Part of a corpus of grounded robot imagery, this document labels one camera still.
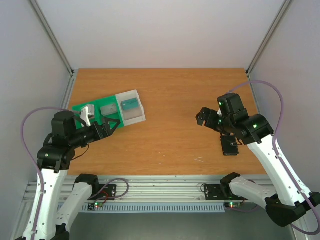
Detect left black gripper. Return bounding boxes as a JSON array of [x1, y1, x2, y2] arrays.
[[70, 117, 121, 148]]

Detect black card holder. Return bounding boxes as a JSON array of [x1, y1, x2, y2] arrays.
[[220, 135, 239, 156]]

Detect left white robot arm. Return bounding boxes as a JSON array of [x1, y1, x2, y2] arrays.
[[20, 109, 121, 240]]

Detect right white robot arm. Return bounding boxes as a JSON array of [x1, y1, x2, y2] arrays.
[[195, 93, 320, 227]]

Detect grey credit card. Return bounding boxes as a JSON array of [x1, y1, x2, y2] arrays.
[[100, 103, 118, 116]]

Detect teal credit card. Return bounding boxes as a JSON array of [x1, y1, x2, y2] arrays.
[[121, 98, 139, 111]]

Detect green plastic tray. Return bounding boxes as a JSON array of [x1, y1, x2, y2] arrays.
[[71, 95, 124, 128]]

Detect clear plastic tray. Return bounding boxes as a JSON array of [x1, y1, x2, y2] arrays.
[[115, 89, 146, 127]]

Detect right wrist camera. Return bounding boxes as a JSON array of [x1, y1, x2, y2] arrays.
[[217, 109, 223, 116]]

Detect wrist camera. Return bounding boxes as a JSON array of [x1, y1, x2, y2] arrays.
[[217, 109, 223, 116], [79, 104, 95, 127]]

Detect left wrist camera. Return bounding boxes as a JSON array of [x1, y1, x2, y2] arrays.
[[79, 104, 95, 127]]

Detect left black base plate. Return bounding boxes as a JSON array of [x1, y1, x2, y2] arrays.
[[88, 184, 117, 201]]

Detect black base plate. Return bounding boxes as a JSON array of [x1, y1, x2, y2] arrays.
[[88, 184, 117, 201], [200, 183, 246, 201]]

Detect aluminium rail frame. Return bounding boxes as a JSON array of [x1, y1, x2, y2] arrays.
[[22, 174, 275, 203]]

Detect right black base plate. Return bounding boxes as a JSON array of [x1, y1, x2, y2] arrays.
[[200, 183, 246, 201]]

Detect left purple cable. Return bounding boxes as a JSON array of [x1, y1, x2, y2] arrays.
[[20, 107, 76, 240]]

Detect purple cable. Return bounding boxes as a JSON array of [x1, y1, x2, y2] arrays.
[[224, 80, 320, 235], [20, 107, 76, 240]]

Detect grey slotted cable duct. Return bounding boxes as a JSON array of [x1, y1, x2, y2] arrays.
[[79, 202, 225, 214]]

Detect left frame post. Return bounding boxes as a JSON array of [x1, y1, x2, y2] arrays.
[[27, 0, 75, 76]]

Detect frame post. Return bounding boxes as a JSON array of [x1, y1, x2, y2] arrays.
[[246, 0, 294, 78], [27, 0, 75, 76]]

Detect right frame post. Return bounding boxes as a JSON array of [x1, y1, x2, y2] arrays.
[[246, 0, 294, 78]]

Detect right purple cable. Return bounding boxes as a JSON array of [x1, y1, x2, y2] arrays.
[[224, 80, 320, 235]]

